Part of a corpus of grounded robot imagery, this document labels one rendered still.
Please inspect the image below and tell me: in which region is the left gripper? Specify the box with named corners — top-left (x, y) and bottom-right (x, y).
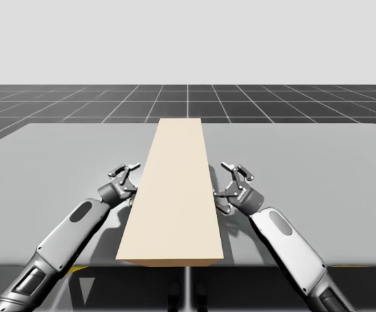
top-left (97, 162), bottom-right (142, 211)

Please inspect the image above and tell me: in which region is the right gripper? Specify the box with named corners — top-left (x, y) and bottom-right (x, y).
top-left (213, 161), bottom-right (265, 216)

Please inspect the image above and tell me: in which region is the tall board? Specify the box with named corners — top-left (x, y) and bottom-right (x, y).
top-left (115, 118), bottom-right (225, 268)

